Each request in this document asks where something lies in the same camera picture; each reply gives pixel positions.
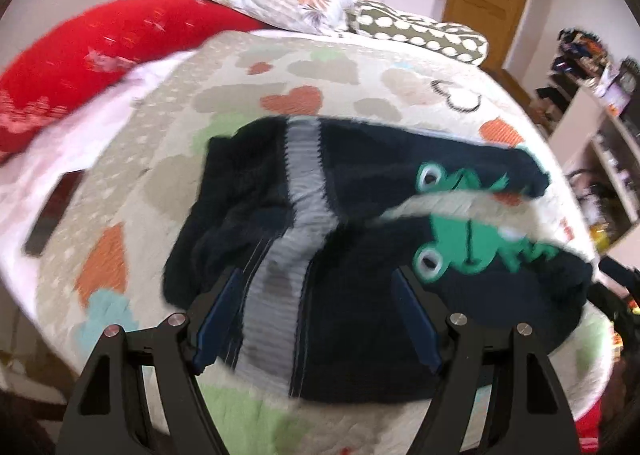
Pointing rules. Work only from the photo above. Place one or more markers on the red floral quilt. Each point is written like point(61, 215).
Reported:
point(100, 45)

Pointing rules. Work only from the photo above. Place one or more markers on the white shelf unit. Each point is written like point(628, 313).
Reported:
point(600, 145)

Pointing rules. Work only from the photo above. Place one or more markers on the heart print blanket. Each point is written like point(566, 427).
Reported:
point(165, 175)

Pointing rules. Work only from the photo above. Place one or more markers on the black smartphone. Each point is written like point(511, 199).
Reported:
point(52, 212)

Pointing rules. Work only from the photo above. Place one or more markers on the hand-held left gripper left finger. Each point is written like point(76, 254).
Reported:
point(220, 315)

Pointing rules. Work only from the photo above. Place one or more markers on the white bed sheet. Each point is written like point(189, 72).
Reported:
point(65, 145)

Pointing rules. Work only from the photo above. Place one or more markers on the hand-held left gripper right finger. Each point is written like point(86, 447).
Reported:
point(417, 320)

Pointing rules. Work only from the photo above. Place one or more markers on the green polka dot pillow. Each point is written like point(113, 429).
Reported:
point(425, 30)

